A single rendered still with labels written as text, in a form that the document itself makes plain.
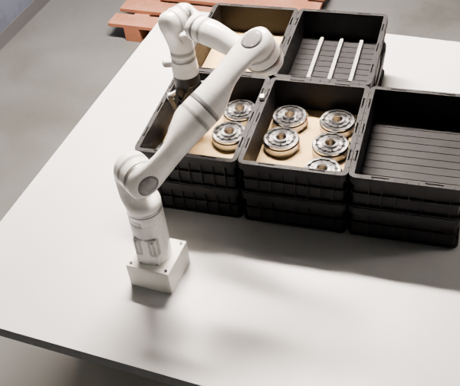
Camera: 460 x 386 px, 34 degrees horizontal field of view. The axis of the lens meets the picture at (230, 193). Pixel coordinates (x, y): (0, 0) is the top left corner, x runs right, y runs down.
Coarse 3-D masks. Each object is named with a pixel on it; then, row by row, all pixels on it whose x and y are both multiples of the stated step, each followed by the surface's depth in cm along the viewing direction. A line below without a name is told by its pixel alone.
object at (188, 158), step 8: (200, 72) 236; (208, 72) 236; (264, 80) 230; (168, 88) 232; (264, 88) 227; (160, 104) 226; (256, 104) 222; (256, 112) 219; (152, 120) 221; (248, 120) 217; (248, 128) 214; (144, 136) 216; (136, 144) 214; (144, 152) 212; (152, 152) 211; (184, 160) 209; (192, 160) 208; (200, 160) 208; (208, 160) 207; (216, 160) 206; (224, 160) 206; (232, 160) 205
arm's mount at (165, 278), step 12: (180, 240) 206; (180, 252) 203; (132, 264) 202; (144, 264) 201; (168, 264) 200; (180, 264) 205; (132, 276) 204; (144, 276) 202; (156, 276) 200; (168, 276) 198; (180, 276) 207; (156, 288) 204; (168, 288) 202
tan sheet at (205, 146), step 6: (228, 102) 241; (222, 120) 234; (210, 132) 230; (204, 138) 229; (210, 138) 228; (198, 144) 227; (204, 144) 227; (210, 144) 226; (192, 150) 225; (198, 150) 225; (204, 150) 225; (210, 150) 224; (216, 150) 224; (216, 156) 222; (222, 156) 222; (228, 156) 222
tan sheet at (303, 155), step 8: (312, 112) 233; (320, 112) 233; (272, 120) 232; (312, 120) 230; (272, 128) 229; (312, 128) 228; (304, 136) 225; (312, 136) 225; (304, 144) 223; (264, 152) 221; (296, 152) 220; (304, 152) 220; (256, 160) 219; (264, 160) 219; (272, 160) 219; (280, 160) 218; (288, 160) 218; (296, 160) 218; (304, 160) 218; (344, 160) 216
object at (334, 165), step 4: (312, 160) 212; (316, 160) 212; (320, 160) 213; (324, 160) 212; (328, 160) 212; (332, 160) 212; (308, 164) 211; (312, 164) 211; (328, 164) 211; (332, 164) 211; (336, 164) 210; (332, 168) 209; (336, 168) 210
